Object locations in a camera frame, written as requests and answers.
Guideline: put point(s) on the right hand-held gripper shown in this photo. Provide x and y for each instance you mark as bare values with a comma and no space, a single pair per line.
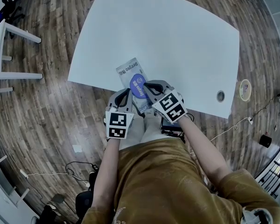
171,107

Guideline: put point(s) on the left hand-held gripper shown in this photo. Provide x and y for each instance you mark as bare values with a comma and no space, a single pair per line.
117,125

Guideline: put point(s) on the blue round packet lid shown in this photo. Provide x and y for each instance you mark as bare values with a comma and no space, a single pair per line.
137,85

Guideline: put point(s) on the white wet wipe pack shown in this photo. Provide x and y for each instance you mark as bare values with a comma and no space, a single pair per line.
128,66

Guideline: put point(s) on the person's left forearm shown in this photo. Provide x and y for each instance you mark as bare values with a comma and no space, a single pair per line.
106,171

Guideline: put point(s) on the person's right forearm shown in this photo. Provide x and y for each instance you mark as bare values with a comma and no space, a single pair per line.
205,148

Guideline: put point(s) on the person's right beige shoe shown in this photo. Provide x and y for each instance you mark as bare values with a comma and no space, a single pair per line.
149,113

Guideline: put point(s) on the black screen device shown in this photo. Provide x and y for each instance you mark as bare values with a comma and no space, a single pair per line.
170,127

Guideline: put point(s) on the person's light trousers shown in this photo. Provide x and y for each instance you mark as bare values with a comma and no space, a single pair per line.
149,132

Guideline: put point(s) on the white paper scrap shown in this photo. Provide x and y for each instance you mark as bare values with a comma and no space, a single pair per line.
77,149

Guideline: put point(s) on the white power strip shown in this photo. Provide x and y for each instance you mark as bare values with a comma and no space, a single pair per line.
24,174
250,120
87,184

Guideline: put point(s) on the person's mustard shirt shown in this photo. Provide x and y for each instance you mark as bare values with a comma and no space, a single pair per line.
168,183

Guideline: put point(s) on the dark dustpan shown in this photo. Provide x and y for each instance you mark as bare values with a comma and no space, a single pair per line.
58,198

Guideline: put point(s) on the black cylinder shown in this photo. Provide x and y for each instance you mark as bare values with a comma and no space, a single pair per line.
265,141

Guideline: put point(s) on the black metal rack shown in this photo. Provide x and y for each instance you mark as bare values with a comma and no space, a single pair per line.
274,176

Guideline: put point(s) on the black office chair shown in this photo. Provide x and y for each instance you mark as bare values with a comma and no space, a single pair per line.
10,6

